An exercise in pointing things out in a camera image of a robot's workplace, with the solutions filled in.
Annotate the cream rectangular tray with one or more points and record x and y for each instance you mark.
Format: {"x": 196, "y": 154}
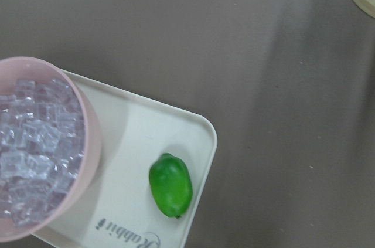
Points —
{"x": 117, "y": 209}

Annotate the pink bowl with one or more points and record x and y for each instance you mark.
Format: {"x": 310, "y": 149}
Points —
{"x": 21, "y": 67}

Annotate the green lime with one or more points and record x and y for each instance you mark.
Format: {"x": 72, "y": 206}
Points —
{"x": 171, "y": 185}

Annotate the pile of clear ice cubes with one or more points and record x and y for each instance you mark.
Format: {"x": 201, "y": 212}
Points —
{"x": 42, "y": 142}

